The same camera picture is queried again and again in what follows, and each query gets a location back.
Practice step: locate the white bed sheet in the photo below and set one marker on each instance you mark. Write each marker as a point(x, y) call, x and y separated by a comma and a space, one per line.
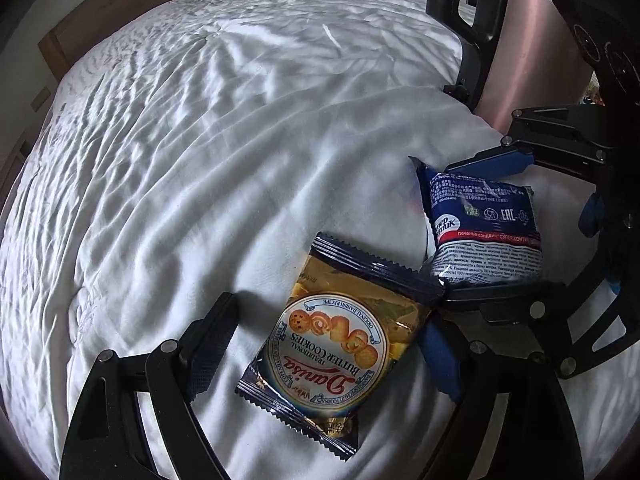
point(200, 160)

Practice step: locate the wooden headboard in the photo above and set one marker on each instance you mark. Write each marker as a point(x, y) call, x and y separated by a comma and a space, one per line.
point(80, 35)

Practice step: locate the gold butter cookie packet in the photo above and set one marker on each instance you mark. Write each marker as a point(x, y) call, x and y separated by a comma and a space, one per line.
point(330, 340)

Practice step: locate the rose gold kettle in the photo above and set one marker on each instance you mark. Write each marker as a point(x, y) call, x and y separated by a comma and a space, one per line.
point(525, 50)

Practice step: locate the wall socket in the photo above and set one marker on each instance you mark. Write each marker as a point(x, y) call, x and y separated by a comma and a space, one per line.
point(41, 99)

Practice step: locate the dark blue cookie packet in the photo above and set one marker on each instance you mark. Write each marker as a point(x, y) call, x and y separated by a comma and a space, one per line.
point(480, 220)

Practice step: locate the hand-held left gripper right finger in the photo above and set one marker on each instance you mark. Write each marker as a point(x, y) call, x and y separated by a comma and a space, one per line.
point(442, 360)

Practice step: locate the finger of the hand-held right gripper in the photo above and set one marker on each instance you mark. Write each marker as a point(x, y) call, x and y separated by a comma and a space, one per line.
point(550, 130)
point(510, 300)

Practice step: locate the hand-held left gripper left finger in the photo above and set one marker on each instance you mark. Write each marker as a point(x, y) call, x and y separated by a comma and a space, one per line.
point(210, 355)

